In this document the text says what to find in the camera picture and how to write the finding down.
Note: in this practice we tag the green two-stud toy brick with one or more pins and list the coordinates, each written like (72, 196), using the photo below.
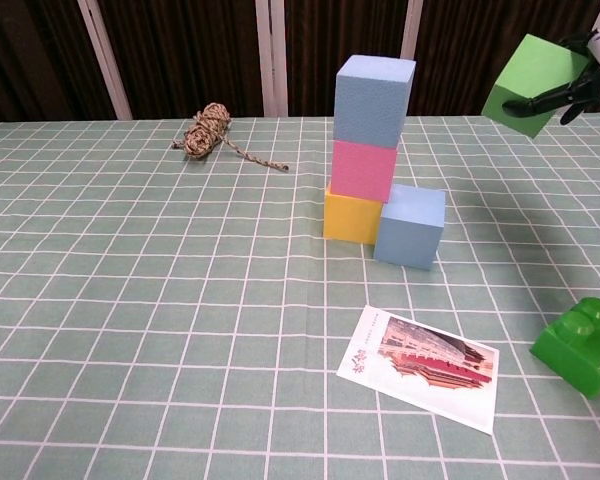
(580, 355)

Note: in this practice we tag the yellow foam cube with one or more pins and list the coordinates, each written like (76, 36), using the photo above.
(350, 217)

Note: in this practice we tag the picture postcard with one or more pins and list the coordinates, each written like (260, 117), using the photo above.
(420, 370)

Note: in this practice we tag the green foam cube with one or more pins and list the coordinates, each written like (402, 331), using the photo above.
(535, 70)

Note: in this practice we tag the green checked tablecloth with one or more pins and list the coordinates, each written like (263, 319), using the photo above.
(130, 300)

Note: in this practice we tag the blue foam cube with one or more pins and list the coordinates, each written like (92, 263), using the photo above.
(407, 235)
(367, 105)

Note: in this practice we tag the dark brown curtain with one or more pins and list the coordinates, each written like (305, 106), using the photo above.
(190, 50)

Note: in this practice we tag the pink foam cube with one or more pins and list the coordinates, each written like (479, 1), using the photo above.
(362, 170)

